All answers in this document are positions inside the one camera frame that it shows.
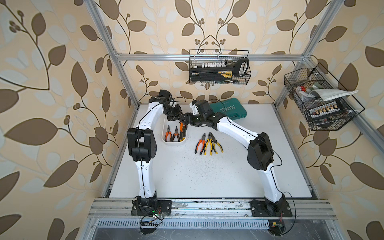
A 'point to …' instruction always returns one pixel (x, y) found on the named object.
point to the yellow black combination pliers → (209, 138)
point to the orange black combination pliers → (203, 140)
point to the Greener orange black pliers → (184, 128)
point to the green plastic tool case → (231, 107)
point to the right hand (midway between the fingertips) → (183, 120)
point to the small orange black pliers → (169, 133)
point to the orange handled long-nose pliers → (176, 133)
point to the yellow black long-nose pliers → (214, 141)
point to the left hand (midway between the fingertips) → (185, 114)
